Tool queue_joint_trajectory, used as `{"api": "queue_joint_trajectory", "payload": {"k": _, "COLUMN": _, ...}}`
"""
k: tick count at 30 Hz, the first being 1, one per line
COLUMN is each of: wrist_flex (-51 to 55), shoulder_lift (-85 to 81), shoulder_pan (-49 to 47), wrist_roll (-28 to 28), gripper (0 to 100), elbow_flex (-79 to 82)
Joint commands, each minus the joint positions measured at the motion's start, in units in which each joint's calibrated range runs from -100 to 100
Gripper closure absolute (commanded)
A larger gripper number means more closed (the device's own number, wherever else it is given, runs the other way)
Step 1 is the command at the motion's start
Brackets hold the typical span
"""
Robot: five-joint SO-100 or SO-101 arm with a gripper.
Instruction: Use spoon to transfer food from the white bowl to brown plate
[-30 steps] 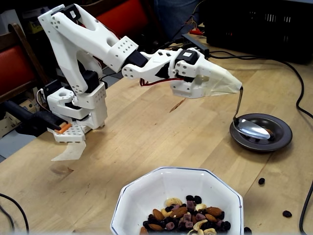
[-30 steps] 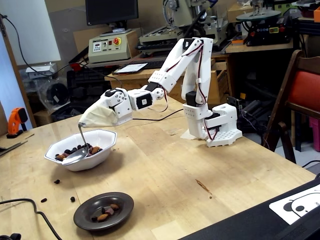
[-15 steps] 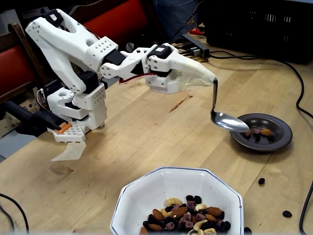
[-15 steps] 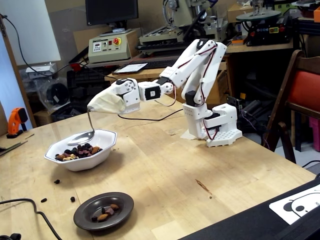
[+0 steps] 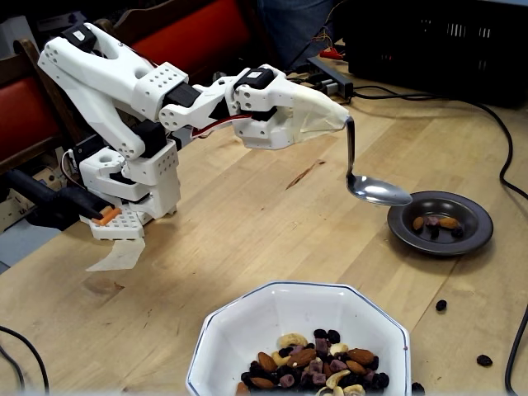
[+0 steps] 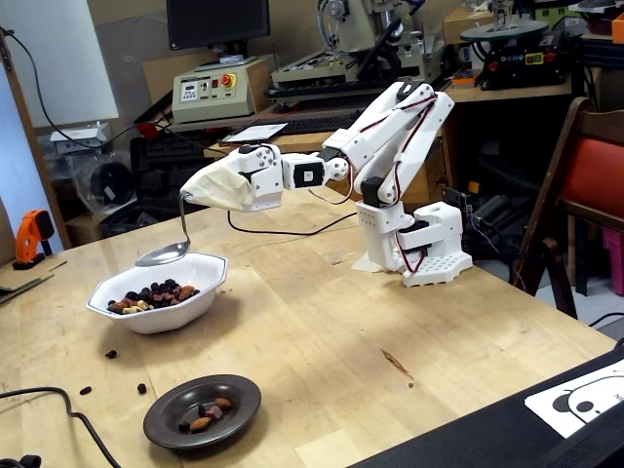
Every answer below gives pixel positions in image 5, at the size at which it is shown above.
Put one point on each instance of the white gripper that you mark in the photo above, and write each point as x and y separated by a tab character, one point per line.
275	124

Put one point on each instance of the bent metal spoon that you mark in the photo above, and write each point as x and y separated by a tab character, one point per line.
379	191

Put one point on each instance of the white octagonal bowl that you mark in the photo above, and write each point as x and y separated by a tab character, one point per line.
255	321

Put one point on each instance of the scooped trail mix portion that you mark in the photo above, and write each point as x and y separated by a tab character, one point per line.
447	222

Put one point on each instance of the dark raisin piece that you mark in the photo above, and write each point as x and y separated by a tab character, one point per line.
441	305
484	360
457	232
417	387

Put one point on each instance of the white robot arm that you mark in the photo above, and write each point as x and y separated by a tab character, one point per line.
82	82

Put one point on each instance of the brown round plate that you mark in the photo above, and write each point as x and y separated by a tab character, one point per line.
480	227

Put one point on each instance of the beige cloth jaw wrap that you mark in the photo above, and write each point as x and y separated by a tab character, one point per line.
317	115

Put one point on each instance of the grey power strip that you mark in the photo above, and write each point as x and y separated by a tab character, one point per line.
330	80

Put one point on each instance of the black equipment case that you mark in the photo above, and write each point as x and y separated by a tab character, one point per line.
433	62

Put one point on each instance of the beige tape piece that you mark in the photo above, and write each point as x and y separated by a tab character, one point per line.
119	255

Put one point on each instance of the black clamp orange tip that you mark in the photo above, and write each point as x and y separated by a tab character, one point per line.
53	198

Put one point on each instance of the trail mix pile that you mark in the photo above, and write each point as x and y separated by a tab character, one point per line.
305	359

